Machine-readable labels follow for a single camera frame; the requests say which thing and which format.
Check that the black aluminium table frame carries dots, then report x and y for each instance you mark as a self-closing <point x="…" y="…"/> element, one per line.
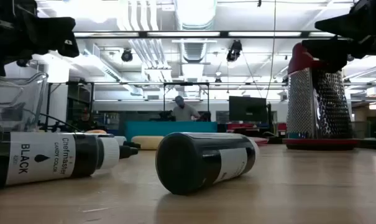
<point x="276" y="141"/>

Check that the red crate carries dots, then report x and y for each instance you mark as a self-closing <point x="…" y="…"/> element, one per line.
<point x="240" y="126"/>

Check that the black monitor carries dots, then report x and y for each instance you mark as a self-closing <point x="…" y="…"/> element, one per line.
<point x="246" y="109"/>

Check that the orange glazed toy donut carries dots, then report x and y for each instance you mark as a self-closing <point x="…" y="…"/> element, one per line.
<point x="96" y="132"/>

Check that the silver ventilation duct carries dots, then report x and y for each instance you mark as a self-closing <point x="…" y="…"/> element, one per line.
<point x="195" y="15"/>

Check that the red snack packet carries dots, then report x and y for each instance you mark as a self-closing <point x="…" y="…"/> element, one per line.
<point x="260" y="141"/>

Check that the blue plastic bin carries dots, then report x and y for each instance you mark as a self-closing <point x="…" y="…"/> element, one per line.
<point x="175" y="127"/>

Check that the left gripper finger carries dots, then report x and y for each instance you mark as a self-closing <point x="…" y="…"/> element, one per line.
<point x="48" y="34"/>
<point x="69" y="46"/>

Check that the yellow sponge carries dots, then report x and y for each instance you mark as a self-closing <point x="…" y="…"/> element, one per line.
<point x="147" y="142"/>

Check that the black ceiling spotlight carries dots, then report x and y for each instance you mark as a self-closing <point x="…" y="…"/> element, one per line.
<point x="127" y="55"/>
<point x="234" y="49"/>
<point x="350" y="58"/>

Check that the person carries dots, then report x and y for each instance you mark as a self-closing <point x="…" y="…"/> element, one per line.
<point x="184" y="113"/>
<point x="85" y="121"/>

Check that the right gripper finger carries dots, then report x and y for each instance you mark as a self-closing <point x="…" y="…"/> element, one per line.
<point x="343" y="26"/>
<point x="329" y="51"/>

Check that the red steel box grater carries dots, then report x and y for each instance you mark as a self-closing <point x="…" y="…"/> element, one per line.
<point x="302" y="105"/>

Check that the clear plastic container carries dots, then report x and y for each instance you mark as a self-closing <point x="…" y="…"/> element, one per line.
<point x="35" y="93"/>

